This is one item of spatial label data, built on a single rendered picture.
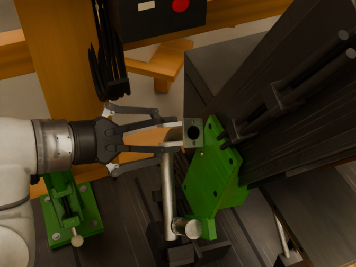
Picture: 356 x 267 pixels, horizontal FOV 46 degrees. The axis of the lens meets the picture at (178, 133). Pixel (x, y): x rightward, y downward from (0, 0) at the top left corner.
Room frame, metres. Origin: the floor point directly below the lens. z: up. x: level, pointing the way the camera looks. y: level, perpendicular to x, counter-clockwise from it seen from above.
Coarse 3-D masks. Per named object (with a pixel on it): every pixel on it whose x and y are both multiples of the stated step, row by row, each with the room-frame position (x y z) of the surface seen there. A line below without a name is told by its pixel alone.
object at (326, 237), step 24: (264, 192) 0.47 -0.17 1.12; (288, 192) 0.46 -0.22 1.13; (312, 192) 0.46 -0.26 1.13; (336, 192) 0.46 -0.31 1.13; (288, 216) 0.41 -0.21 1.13; (312, 216) 0.41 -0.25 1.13; (336, 216) 0.41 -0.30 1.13; (312, 240) 0.36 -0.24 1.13; (336, 240) 0.36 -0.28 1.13; (312, 264) 0.31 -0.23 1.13; (336, 264) 0.31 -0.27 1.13
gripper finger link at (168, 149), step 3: (165, 147) 0.49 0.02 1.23; (168, 147) 0.50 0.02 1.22; (171, 147) 0.50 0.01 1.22; (174, 147) 0.50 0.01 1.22; (177, 147) 0.50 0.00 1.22; (165, 150) 0.49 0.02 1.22; (168, 150) 0.49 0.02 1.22; (171, 150) 0.49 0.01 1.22; (174, 150) 0.49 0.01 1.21; (177, 150) 0.50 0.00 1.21; (156, 153) 0.48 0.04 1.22; (159, 153) 0.48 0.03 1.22; (162, 153) 0.48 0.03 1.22; (153, 156) 0.48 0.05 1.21; (156, 156) 0.48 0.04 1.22; (159, 156) 0.48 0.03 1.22; (162, 156) 0.48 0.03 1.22
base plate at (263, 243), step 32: (96, 192) 0.61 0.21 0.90; (128, 192) 0.61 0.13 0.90; (256, 192) 0.61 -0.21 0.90; (128, 224) 0.52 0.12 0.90; (224, 224) 0.52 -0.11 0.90; (256, 224) 0.52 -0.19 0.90; (64, 256) 0.43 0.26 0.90; (96, 256) 0.43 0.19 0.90; (128, 256) 0.43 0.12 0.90; (256, 256) 0.43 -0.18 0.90
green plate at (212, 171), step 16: (208, 128) 0.52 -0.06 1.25; (208, 144) 0.50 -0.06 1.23; (192, 160) 0.52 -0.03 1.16; (208, 160) 0.48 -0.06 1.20; (224, 160) 0.45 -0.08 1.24; (240, 160) 0.43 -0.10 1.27; (192, 176) 0.50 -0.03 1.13; (208, 176) 0.46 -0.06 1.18; (224, 176) 0.43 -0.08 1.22; (192, 192) 0.48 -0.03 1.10; (208, 192) 0.44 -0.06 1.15; (224, 192) 0.42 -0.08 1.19; (240, 192) 0.45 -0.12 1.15; (192, 208) 0.46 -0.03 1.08; (208, 208) 0.42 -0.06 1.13; (224, 208) 0.43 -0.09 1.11
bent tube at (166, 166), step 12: (168, 132) 0.57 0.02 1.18; (180, 132) 0.53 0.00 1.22; (192, 132) 0.54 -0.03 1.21; (168, 156) 0.56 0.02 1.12; (168, 168) 0.54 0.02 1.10; (168, 180) 0.52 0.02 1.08; (168, 192) 0.50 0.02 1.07; (168, 204) 0.48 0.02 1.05; (168, 216) 0.46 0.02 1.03; (168, 228) 0.44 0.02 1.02; (168, 240) 0.42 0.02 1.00
